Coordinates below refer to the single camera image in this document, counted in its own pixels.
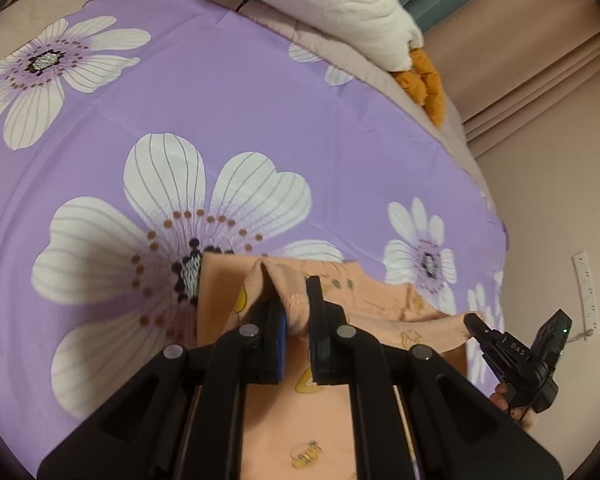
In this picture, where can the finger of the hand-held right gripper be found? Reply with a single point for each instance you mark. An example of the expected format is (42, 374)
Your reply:
(477, 327)

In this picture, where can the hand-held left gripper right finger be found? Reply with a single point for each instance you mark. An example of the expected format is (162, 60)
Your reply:
(317, 340)

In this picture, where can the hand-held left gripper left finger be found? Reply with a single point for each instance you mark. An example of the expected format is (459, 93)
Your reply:
(280, 345)

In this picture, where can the orange printed long-sleeve shirt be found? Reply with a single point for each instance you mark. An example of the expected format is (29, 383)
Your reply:
(380, 305)

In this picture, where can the person's right hand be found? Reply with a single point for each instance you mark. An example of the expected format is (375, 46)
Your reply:
(502, 397)

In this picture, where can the white power strip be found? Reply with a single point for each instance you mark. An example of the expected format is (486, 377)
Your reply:
(586, 292)

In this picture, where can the purple floral bed sheet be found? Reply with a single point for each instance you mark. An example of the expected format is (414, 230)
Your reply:
(230, 125)

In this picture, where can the pink curtain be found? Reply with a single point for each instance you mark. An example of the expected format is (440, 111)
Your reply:
(535, 80)

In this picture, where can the white plush goose toy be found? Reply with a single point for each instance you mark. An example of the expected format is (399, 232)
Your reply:
(340, 10)

